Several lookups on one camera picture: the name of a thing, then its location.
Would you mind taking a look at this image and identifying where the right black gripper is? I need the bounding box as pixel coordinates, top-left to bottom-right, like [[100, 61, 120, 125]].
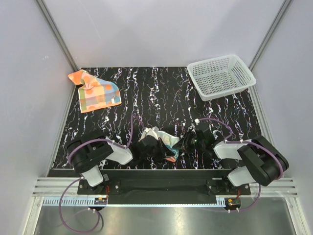
[[172, 130, 205, 154]]

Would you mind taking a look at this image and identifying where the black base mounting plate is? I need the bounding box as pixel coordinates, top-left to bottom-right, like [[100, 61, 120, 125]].
[[77, 168, 252, 196]]

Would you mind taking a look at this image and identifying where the rabbit print towel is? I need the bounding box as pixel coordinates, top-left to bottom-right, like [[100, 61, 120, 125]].
[[158, 130, 180, 163]]

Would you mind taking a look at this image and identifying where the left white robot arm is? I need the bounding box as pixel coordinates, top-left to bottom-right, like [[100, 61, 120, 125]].
[[66, 136, 177, 194]]

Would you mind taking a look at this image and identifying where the aluminium frame rail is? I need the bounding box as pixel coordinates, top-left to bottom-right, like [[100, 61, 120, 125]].
[[32, 178, 298, 208]]

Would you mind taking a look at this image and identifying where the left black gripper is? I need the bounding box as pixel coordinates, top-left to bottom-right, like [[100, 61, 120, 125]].
[[140, 138, 174, 161]]

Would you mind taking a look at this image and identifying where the white plastic mesh basket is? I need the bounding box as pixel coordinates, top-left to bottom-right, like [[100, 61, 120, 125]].
[[187, 54, 256, 101]]

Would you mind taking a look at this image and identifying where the orange dotted checkered towel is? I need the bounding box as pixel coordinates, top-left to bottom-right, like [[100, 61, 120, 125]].
[[68, 70, 122, 113]]

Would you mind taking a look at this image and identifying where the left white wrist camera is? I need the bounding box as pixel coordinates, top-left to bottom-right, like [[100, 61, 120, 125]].
[[141, 127, 159, 140]]

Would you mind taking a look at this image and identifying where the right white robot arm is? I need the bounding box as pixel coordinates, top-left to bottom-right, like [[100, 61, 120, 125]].
[[173, 123, 289, 195]]

